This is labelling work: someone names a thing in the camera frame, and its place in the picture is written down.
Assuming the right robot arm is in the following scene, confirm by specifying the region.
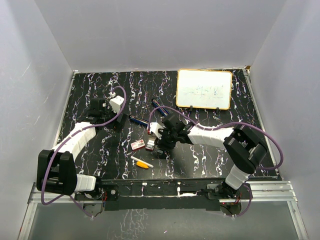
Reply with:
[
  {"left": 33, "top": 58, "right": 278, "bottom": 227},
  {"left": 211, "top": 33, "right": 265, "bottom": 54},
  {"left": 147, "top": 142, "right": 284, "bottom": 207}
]
[{"left": 148, "top": 114, "right": 268, "bottom": 199}]

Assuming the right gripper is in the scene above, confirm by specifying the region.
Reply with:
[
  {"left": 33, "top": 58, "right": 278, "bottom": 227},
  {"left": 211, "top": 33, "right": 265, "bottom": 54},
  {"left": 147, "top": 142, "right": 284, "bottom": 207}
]
[{"left": 154, "top": 127, "right": 178, "bottom": 152}]

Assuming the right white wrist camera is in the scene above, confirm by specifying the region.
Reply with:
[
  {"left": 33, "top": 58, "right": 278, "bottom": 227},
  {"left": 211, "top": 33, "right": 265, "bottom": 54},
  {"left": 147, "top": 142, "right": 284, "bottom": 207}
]
[{"left": 147, "top": 122, "right": 164, "bottom": 140}]

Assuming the red white staple box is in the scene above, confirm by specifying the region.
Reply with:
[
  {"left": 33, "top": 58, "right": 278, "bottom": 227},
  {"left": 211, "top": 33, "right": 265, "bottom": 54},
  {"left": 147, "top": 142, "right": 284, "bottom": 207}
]
[{"left": 130, "top": 139, "right": 146, "bottom": 151}]

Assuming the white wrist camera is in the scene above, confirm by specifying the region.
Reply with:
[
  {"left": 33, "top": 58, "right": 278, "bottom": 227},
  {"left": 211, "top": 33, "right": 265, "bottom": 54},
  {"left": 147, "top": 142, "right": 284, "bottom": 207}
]
[
  {"left": 109, "top": 92, "right": 125, "bottom": 114},
  {"left": 147, "top": 122, "right": 164, "bottom": 140}
]

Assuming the purple cable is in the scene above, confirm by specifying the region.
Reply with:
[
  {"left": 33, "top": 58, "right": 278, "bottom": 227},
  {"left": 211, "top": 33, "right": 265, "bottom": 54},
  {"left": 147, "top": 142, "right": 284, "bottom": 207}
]
[
  {"left": 40, "top": 86, "right": 127, "bottom": 220},
  {"left": 148, "top": 106, "right": 285, "bottom": 218}
]

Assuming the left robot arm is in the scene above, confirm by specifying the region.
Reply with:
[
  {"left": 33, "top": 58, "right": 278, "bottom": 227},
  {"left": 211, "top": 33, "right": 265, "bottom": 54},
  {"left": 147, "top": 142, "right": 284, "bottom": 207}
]
[{"left": 36, "top": 96, "right": 128, "bottom": 200}]

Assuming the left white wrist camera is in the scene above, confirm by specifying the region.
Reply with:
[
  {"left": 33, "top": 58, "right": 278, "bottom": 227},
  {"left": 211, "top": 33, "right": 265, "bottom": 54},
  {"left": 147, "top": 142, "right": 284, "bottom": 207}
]
[{"left": 109, "top": 92, "right": 125, "bottom": 114}]

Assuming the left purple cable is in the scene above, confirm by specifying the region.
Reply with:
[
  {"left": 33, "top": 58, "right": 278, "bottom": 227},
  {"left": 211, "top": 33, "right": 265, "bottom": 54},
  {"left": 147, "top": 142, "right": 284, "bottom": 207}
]
[{"left": 40, "top": 86, "right": 127, "bottom": 220}]

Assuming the small whiteboard orange frame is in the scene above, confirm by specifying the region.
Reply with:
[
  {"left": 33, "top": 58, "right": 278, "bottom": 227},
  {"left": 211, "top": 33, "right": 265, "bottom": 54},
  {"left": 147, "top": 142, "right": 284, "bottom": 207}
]
[{"left": 176, "top": 69, "right": 233, "bottom": 110}]

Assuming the white marker pen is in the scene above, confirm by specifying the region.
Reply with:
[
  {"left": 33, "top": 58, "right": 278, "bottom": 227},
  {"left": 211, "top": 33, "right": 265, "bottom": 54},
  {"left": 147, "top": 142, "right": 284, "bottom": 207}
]
[{"left": 130, "top": 156, "right": 154, "bottom": 168}]

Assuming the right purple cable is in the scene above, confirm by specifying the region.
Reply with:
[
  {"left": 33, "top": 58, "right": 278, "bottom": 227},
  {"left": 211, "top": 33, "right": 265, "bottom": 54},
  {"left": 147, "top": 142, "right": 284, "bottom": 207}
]
[{"left": 148, "top": 106, "right": 285, "bottom": 218}]

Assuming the staple tray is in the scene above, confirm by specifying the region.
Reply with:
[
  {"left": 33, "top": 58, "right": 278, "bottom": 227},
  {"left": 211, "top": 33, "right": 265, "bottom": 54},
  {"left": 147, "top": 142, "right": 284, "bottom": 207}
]
[{"left": 145, "top": 138, "right": 155, "bottom": 152}]

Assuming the yellow marker cap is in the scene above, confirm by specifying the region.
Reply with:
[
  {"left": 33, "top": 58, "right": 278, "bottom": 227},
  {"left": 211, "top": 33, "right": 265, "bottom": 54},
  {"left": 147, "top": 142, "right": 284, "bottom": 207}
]
[{"left": 136, "top": 161, "right": 149, "bottom": 169}]

